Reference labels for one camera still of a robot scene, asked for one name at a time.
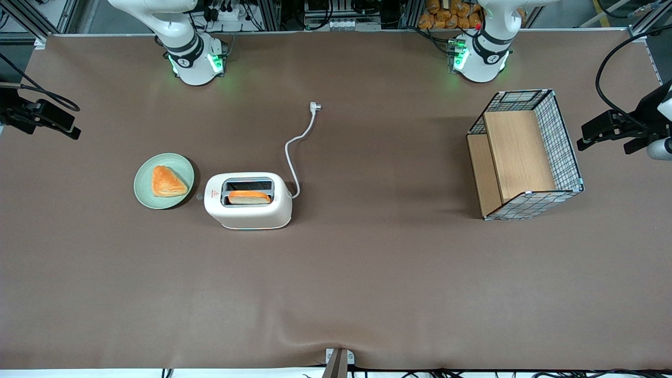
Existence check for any triangular orange bread piece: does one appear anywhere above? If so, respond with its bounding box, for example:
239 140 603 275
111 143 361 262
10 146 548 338
151 165 189 198

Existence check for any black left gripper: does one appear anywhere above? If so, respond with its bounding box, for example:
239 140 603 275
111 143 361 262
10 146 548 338
577 79 672 152

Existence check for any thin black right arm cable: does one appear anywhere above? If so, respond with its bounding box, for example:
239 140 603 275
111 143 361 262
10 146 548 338
0 52 81 112

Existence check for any white toaster power cord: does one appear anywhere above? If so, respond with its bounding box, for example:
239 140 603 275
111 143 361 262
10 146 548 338
285 102 322 200

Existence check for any power strip with black plugs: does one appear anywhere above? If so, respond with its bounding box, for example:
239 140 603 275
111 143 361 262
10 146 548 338
202 0 253 24

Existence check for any bag of bread rolls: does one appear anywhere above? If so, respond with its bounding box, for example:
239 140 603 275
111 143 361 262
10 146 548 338
417 0 484 30

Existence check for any pale green round plate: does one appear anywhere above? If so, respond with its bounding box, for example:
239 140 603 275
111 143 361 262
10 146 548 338
133 153 195 210

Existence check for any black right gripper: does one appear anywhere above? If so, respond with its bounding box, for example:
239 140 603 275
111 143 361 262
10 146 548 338
0 88 82 140

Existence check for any metal table edge bracket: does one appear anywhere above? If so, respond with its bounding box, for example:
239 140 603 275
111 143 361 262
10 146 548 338
324 348 355 378

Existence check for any white power strip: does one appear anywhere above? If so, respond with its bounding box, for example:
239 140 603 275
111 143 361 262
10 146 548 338
325 18 371 30

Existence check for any wire basket with wooden shelf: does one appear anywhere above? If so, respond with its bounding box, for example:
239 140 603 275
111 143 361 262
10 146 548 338
466 89 585 221

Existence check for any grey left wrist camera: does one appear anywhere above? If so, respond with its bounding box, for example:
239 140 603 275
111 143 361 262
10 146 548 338
625 138 672 161

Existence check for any aluminium frame profile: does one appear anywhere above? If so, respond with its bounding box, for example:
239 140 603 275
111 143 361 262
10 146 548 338
627 0 672 37
0 0 79 50

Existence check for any white two-slot toaster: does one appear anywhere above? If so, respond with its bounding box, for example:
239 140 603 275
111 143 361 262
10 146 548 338
196 172 293 230

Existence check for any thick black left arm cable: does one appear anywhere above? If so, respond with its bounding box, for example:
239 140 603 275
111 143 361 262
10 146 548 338
595 24 672 132

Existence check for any toast slice in toaster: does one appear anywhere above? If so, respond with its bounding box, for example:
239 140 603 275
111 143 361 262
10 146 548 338
228 190 272 205

